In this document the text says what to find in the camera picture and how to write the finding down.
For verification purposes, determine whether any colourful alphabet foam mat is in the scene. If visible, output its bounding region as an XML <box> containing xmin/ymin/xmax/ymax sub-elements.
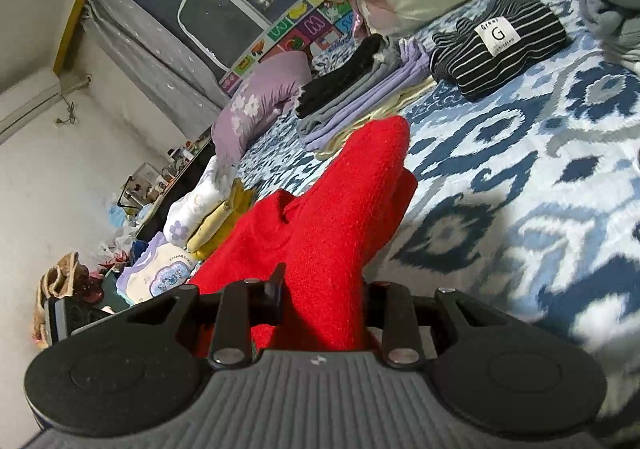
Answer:
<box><xmin>218</xmin><ymin>0</ymin><xmax>371</xmax><ymax>97</ymax></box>

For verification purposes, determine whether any tan folded garment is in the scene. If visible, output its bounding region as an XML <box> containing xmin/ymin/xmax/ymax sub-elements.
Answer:
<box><xmin>186</xmin><ymin>199</ymin><xmax>251</xmax><ymax>262</ymax></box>

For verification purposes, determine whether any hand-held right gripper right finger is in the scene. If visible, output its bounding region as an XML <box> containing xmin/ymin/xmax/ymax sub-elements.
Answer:
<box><xmin>364</xmin><ymin>280</ymin><xmax>501</xmax><ymax>372</ymax></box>

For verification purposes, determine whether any dark desk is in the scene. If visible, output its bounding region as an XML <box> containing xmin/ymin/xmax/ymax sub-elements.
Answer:
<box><xmin>117</xmin><ymin>134</ymin><xmax>216</xmax><ymax>240</ymax></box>

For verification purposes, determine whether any grey folded garment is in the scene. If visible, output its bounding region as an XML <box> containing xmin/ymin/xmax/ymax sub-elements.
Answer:
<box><xmin>297</xmin><ymin>41</ymin><xmax>403</xmax><ymax>134</ymax></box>

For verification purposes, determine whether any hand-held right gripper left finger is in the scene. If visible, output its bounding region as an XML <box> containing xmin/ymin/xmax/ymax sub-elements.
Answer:
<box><xmin>122</xmin><ymin>263</ymin><xmax>287</xmax><ymax>372</ymax></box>

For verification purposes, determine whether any purple cream printed shirt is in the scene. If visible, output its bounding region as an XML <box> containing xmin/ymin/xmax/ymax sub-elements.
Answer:
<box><xmin>116</xmin><ymin>231</ymin><xmax>196</xmax><ymax>307</ymax></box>

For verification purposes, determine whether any black folded garment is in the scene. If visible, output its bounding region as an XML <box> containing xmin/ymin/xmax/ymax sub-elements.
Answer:
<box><xmin>295</xmin><ymin>35</ymin><xmax>383</xmax><ymax>120</ymax></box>

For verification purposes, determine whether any mustard yellow folded garment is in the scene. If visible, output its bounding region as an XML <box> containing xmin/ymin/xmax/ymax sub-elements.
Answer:
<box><xmin>220</xmin><ymin>179</ymin><xmax>258</xmax><ymax>230</ymax></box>

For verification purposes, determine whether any blue patterned bedspread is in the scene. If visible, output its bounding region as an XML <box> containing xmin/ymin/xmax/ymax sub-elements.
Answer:
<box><xmin>235</xmin><ymin>0</ymin><xmax>640</xmax><ymax>430</ymax></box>

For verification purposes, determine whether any stack of folded towels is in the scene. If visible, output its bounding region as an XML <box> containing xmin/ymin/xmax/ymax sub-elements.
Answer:
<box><xmin>302</xmin><ymin>39</ymin><xmax>433</xmax><ymax>152</ymax></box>

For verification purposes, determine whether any white air conditioner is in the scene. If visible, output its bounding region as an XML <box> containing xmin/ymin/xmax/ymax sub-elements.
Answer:
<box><xmin>0</xmin><ymin>66</ymin><xmax>63</xmax><ymax>147</ymax></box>

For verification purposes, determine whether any cream folded garment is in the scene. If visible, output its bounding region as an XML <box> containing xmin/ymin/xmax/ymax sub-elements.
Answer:
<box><xmin>320</xmin><ymin>79</ymin><xmax>438</xmax><ymax>160</ymax></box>

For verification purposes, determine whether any white floral folded garment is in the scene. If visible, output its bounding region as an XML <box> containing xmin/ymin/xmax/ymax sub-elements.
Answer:
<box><xmin>164</xmin><ymin>155</ymin><xmax>238</xmax><ymax>247</ymax></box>

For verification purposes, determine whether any grey curtain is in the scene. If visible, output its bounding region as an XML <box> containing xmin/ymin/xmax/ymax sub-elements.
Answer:
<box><xmin>82</xmin><ymin>0</ymin><xmax>226</xmax><ymax>140</ymax></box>

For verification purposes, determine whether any red sweater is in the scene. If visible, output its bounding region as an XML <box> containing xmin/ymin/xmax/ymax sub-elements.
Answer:
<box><xmin>187</xmin><ymin>116</ymin><xmax>418</xmax><ymax>360</ymax></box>

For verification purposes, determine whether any dark red garment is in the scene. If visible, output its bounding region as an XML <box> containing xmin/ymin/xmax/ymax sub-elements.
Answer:
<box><xmin>75</xmin><ymin>269</ymin><xmax>106</xmax><ymax>305</ymax></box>

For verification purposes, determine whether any purple floral pillow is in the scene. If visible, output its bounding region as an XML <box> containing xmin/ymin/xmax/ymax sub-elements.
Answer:
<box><xmin>211</xmin><ymin>50</ymin><xmax>313</xmax><ymax>170</ymax></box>

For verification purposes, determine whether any grey blanket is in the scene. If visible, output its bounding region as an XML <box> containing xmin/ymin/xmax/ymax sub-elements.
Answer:
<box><xmin>577</xmin><ymin>0</ymin><xmax>640</xmax><ymax>77</ymax></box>

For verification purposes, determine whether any black grey striped sweater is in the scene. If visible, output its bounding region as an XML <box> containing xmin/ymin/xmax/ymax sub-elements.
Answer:
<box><xmin>431</xmin><ymin>0</ymin><xmax>573</xmax><ymax>102</ymax></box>

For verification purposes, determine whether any brown fleece blanket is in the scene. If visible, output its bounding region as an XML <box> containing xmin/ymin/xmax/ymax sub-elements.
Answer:
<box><xmin>32</xmin><ymin>251</ymin><xmax>83</xmax><ymax>350</ymax></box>

